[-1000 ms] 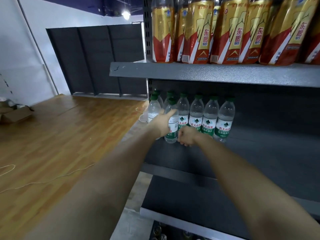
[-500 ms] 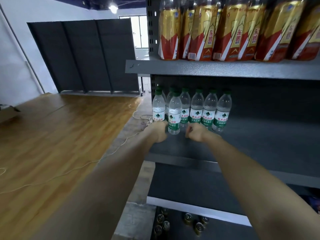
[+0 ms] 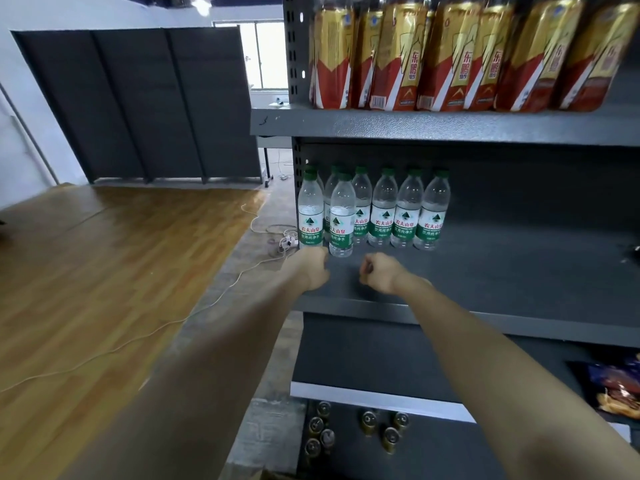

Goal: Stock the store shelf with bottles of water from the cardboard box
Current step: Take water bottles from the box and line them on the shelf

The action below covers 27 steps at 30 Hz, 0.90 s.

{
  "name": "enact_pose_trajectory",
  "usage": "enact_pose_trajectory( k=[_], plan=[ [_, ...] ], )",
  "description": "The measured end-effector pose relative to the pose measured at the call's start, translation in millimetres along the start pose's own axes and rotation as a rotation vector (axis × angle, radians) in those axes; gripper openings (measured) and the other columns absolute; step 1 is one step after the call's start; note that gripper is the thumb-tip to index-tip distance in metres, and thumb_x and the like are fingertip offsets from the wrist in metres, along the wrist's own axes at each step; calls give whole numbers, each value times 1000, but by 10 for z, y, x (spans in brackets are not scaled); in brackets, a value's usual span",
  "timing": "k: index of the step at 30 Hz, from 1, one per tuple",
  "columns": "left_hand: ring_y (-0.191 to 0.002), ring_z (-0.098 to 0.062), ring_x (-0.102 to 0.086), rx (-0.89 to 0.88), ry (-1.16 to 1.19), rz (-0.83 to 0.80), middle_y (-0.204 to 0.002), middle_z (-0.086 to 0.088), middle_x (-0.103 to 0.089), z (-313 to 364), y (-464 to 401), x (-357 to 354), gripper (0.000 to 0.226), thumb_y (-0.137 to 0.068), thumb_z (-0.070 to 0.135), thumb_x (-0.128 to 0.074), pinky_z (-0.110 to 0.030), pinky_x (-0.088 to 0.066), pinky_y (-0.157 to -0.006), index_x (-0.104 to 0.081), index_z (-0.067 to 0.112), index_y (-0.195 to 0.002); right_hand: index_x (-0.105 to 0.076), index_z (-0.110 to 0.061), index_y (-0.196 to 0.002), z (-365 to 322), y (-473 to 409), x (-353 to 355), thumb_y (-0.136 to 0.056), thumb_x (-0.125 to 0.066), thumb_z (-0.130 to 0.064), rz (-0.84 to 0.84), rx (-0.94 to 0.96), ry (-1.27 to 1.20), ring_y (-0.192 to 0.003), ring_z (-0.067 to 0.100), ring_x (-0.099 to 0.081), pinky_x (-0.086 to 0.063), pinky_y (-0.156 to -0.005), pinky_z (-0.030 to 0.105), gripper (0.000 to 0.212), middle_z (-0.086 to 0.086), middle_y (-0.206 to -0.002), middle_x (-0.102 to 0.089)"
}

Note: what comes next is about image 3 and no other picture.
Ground pile of blue orange snack packets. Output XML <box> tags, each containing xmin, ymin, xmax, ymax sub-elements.
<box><xmin>567</xmin><ymin>352</ymin><xmax>640</xmax><ymax>421</ymax></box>

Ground group of small gold cans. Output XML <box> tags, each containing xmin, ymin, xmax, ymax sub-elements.
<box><xmin>302</xmin><ymin>400</ymin><xmax>411</xmax><ymax>458</ymax></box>

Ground person's right forearm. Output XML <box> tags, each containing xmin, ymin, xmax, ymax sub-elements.
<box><xmin>395</xmin><ymin>272</ymin><xmax>640</xmax><ymax>480</ymax></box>

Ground dark grey partition panels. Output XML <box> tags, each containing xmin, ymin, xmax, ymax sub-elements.
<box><xmin>11</xmin><ymin>27</ymin><xmax>265</xmax><ymax>185</ymax></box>

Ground row of shelved water bottles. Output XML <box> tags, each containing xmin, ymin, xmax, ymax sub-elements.
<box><xmin>297</xmin><ymin>164</ymin><xmax>452</xmax><ymax>259</ymax></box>

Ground white wall pipe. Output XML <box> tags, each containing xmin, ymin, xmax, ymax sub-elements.
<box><xmin>0</xmin><ymin>82</ymin><xmax>59</xmax><ymax>188</ymax></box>

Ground person's left hand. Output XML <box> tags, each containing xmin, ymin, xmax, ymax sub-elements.
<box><xmin>287</xmin><ymin>247</ymin><xmax>331</xmax><ymax>295</ymax></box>

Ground person's left forearm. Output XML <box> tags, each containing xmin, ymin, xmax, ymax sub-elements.
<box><xmin>59</xmin><ymin>279</ymin><xmax>311</xmax><ymax>480</ymax></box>

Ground white floor cable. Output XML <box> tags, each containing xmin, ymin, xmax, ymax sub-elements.
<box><xmin>0</xmin><ymin>202</ymin><xmax>301</xmax><ymax>395</ymax></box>

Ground row of gold red drink bottles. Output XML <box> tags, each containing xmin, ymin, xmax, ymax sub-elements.
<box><xmin>309</xmin><ymin>0</ymin><xmax>640</xmax><ymax>115</ymax></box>

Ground white table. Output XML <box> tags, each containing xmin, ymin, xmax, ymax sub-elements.
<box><xmin>249</xmin><ymin>92</ymin><xmax>293</xmax><ymax>188</ymax></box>

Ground dark grey metal shelf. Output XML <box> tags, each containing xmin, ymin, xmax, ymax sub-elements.
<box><xmin>249</xmin><ymin>0</ymin><xmax>640</xmax><ymax>480</ymax></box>

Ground person's right hand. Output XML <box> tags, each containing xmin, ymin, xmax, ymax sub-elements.
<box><xmin>359</xmin><ymin>252</ymin><xmax>409</xmax><ymax>295</ymax></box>

